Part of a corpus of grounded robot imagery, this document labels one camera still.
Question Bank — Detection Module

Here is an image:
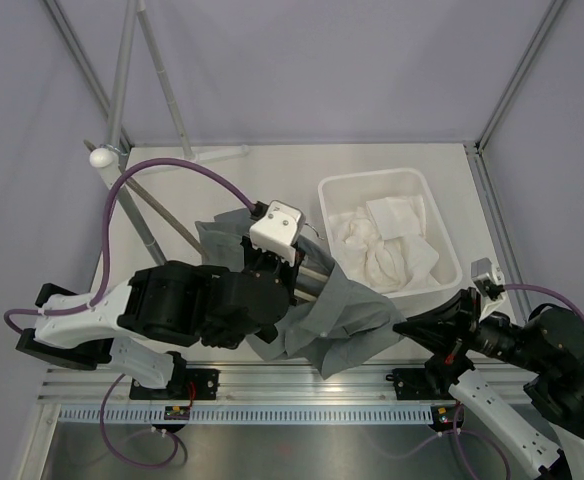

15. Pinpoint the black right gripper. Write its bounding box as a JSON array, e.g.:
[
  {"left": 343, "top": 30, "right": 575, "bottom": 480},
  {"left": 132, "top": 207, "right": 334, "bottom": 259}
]
[{"left": 395, "top": 284, "right": 548, "bottom": 371}]

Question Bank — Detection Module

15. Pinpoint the beige clothes hanger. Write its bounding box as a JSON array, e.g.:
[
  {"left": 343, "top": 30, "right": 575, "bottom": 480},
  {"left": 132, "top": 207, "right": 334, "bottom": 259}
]
[{"left": 291, "top": 234, "right": 335, "bottom": 306}]

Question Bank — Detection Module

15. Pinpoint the grey-green shirt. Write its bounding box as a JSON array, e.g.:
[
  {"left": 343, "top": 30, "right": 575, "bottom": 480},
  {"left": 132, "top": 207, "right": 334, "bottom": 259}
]
[{"left": 201, "top": 236, "right": 405, "bottom": 379}]

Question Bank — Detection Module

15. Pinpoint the white shirt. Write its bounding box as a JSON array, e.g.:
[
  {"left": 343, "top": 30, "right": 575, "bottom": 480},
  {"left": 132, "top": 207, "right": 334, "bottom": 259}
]
[{"left": 330, "top": 195, "right": 440, "bottom": 294}]

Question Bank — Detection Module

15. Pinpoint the white plastic basket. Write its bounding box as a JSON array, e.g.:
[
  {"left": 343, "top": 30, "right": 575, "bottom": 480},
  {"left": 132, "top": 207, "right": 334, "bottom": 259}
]
[{"left": 318, "top": 168, "right": 463, "bottom": 309}]

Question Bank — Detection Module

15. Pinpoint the grey clothes hanger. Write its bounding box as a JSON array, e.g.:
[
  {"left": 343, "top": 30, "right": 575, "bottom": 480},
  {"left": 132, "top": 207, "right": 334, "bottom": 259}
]
[{"left": 83, "top": 140, "right": 207, "bottom": 265}]

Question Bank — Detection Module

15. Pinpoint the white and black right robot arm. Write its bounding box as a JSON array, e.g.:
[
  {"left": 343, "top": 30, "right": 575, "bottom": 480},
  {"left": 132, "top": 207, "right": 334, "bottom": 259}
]
[{"left": 393, "top": 287, "right": 584, "bottom": 479}]

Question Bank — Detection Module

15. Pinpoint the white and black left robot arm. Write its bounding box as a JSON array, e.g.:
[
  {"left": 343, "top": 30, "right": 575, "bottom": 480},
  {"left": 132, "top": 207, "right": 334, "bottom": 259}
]
[{"left": 16, "top": 237, "right": 305, "bottom": 400}]

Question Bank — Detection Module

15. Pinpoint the grey clothes rack stand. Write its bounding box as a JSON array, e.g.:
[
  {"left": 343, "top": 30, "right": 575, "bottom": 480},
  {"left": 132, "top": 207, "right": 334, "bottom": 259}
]
[{"left": 87, "top": 0, "right": 251, "bottom": 266}]

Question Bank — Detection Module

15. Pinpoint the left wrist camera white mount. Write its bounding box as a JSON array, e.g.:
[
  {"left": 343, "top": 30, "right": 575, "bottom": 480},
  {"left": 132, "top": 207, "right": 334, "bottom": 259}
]
[{"left": 249, "top": 200, "right": 305, "bottom": 267}]

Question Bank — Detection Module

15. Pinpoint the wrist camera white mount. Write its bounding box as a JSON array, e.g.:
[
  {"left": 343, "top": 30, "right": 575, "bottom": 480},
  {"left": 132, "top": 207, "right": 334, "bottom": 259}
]
[
  {"left": 471, "top": 258, "right": 506, "bottom": 320},
  {"left": 249, "top": 200, "right": 305, "bottom": 267}
]

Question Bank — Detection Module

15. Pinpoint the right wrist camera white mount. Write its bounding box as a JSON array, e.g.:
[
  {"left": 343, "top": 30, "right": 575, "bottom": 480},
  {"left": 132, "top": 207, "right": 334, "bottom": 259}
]
[{"left": 471, "top": 258, "right": 506, "bottom": 320}]

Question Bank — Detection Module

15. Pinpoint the aluminium mounting rail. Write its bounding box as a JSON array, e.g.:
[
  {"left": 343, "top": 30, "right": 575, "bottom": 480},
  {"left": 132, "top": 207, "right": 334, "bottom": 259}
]
[{"left": 36, "top": 362, "right": 581, "bottom": 404}]

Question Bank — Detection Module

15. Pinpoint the white slotted cable duct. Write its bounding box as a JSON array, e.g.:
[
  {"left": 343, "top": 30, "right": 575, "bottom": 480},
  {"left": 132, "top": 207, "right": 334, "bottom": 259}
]
[{"left": 58, "top": 404, "right": 433, "bottom": 425}]

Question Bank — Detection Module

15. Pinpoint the aluminium frame post left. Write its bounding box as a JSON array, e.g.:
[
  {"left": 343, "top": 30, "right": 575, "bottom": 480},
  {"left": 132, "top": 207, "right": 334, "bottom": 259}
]
[{"left": 41, "top": 0, "right": 116, "bottom": 116}]

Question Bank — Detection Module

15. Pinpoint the aluminium frame post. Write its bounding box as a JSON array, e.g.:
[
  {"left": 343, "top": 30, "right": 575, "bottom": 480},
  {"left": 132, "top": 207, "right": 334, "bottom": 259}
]
[
  {"left": 475, "top": 0, "right": 571, "bottom": 154},
  {"left": 41, "top": 0, "right": 116, "bottom": 116}
]

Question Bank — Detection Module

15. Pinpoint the aluminium frame post right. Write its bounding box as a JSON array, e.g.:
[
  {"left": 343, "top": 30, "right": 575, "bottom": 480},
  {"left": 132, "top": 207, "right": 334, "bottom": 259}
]
[{"left": 475, "top": 0, "right": 571, "bottom": 154}]

